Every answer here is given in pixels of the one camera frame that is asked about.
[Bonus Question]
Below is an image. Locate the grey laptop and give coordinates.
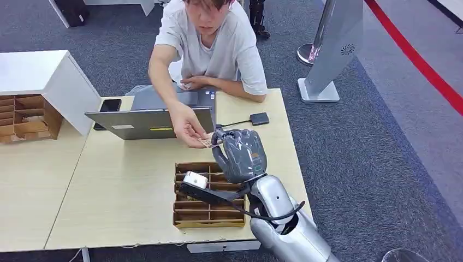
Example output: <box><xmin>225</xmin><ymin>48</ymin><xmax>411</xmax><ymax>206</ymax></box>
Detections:
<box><xmin>85</xmin><ymin>88</ymin><xmax>218</xmax><ymax>141</ymax></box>

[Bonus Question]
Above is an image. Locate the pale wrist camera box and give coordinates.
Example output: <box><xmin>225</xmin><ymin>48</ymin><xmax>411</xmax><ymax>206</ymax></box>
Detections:
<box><xmin>182</xmin><ymin>171</ymin><xmax>210</xmax><ymax>189</ymax></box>

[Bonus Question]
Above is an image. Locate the person's right hand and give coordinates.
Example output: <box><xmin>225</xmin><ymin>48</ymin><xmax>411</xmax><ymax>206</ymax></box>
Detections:
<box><xmin>168</xmin><ymin>102</ymin><xmax>211</xmax><ymax>149</ymax></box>

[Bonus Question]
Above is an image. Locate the black camera bracket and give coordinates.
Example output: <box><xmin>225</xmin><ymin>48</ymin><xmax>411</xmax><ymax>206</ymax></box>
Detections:
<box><xmin>179</xmin><ymin>181</ymin><xmax>251</xmax><ymax>207</ymax></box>

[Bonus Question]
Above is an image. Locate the black hub cable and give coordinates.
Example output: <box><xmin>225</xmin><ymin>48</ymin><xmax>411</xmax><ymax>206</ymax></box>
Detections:
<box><xmin>216</xmin><ymin>119</ymin><xmax>252</xmax><ymax>130</ymax></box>

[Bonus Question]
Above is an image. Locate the large wooden divider box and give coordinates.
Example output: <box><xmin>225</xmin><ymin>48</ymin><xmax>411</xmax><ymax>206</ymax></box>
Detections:
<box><xmin>0</xmin><ymin>94</ymin><xmax>64</xmax><ymax>145</ymax></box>

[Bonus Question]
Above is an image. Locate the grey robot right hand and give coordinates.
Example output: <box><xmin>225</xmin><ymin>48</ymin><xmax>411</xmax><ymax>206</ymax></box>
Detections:
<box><xmin>211</xmin><ymin>128</ymin><xmax>269</xmax><ymax>184</ymax></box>

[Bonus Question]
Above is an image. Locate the person's left hand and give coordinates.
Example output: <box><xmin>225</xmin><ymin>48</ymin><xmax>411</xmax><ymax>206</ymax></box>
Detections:
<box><xmin>180</xmin><ymin>75</ymin><xmax>215</xmax><ymax>91</ymax></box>

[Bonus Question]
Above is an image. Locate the red barrier belt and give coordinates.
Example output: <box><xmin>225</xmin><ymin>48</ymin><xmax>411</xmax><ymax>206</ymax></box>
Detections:
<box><xmin>364</xmin><ymin>0</ymin><xmax>463</xmax><ymax>116</ymax></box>

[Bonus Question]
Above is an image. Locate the black usb hub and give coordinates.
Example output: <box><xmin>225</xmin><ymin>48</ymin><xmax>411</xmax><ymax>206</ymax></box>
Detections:
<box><xmin>250</xmin><ymin>112</ymin><xmax>270</xmax><ymax>127</ymax></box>

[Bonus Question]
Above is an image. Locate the black smartphone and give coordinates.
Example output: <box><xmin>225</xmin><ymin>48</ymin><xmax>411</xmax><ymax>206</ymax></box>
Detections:
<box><xmin>93</xmin><ymin>98</ymin><xmax>123</xmax><ymax>131</ymax></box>

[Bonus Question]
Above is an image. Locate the printed card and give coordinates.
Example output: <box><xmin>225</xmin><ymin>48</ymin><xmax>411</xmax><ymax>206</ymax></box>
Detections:
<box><xmin>199</xmin><ymin>132</ymin><xmax>218</xmax><ymax>148</ymax></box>

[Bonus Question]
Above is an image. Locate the white frame leg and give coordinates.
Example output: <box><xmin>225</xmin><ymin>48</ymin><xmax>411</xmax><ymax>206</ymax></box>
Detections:
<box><xmin>49</xmin><ymin>0</ymin><xmax>71</xmax><ymax>29</ymax></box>

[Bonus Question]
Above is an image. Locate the chrome stanchion post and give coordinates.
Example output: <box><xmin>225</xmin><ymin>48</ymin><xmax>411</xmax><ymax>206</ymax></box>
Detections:
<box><xmin>296</xmin><ymin>0</ymin><xmax>335</xmax><ymax>67</ymax></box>

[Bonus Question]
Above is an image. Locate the white cabinet box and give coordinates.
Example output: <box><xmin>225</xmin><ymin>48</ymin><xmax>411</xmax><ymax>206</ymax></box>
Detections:
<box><xmin>0</xmin><ymin>50</ymin><xmax>103</xmax><ymax>137</ymax></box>

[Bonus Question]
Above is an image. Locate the clear glass dome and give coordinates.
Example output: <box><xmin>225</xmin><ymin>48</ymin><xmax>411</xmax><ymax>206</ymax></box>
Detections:
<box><xmin>381</xmin><ymin>248</ymin><xmax>431</xmax><ymax>262</ymax></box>

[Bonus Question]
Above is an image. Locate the grey kiosk stand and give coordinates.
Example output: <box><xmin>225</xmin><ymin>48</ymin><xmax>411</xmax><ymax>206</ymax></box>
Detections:
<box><xmin>297</xmin><ymin>0</ymin><xmax>364</xmax><ymax>104</ymax></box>

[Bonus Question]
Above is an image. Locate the white bar under desk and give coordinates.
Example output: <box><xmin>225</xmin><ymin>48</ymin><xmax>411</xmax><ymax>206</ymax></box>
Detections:
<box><xmin>187</xmin><ymin>240</ymin><xmax>261</xmax><ymax>254</ymax></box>

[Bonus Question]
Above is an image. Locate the wooden card box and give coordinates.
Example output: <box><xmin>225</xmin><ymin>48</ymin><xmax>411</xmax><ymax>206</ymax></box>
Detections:
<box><xmin>173</xmin><ymin>162</ymin><xmax>247</xmax><ymax>229</ymax></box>

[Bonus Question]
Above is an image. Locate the person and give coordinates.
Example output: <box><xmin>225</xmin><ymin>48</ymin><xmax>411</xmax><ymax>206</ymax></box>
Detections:
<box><xmin>126</xmin><ymin>0</ymin><xmax>269</xmax><ymax>149</ymax></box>

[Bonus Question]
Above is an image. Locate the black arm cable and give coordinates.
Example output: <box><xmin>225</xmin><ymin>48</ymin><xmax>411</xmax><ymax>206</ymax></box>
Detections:
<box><xmin>231</xmin><ymin>200</ymin><xmax>306</xmax><ymax>222</ymax></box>

